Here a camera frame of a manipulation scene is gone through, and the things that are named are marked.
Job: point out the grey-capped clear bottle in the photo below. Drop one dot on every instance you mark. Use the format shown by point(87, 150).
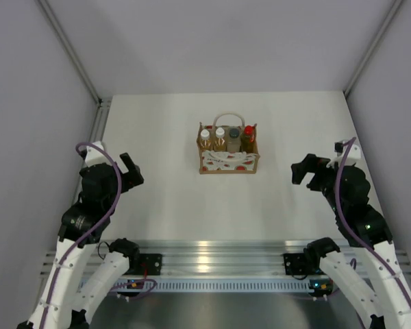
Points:
point(233, 140)

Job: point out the burlap watermelon print canvas bag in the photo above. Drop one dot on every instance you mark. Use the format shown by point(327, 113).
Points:
point(221, 162)

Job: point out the white-capped yellow bottle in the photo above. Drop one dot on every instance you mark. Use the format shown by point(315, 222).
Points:
point(205, 140)
point(219, 140)

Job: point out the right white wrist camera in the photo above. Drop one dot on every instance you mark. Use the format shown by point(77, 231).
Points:
point(348, 151)

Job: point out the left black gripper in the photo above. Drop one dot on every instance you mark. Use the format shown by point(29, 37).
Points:
point(133, 177)

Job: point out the red-capped yellow bottle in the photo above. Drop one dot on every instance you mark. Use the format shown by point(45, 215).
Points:
point(248, 139)

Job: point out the aluminium mounting rail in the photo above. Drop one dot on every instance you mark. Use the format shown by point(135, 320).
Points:
point(222, 259)

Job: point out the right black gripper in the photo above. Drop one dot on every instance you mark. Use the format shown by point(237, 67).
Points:
point(309, 164)

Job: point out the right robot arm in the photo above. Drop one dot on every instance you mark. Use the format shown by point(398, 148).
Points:
point(384, 299)

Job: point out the left white-capped yellow bottle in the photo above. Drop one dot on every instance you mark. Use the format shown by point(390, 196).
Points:
point(205, 140)

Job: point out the white slotted cable duct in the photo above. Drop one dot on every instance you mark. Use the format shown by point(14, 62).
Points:
point(223, 285)

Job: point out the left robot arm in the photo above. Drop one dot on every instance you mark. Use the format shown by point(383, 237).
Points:
point(65, 301)

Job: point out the aluminium frame post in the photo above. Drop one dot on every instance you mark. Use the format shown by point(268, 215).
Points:
point(58, 30)
point(373, 45)

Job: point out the right aluminium frame post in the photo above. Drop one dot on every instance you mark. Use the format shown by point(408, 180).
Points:
point(373, 45)

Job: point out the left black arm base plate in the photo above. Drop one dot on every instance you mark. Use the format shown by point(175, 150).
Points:
point(145, 265)

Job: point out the left aluminium frame post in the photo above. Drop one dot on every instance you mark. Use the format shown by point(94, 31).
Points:
point(58, 30)

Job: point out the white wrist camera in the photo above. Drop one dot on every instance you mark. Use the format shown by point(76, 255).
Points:
point(348, 151)
point(93, 156)

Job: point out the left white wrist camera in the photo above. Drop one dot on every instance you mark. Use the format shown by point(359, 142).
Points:
point(93, 156)

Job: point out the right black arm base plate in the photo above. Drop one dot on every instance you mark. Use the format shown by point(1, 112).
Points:
point(296, 265)

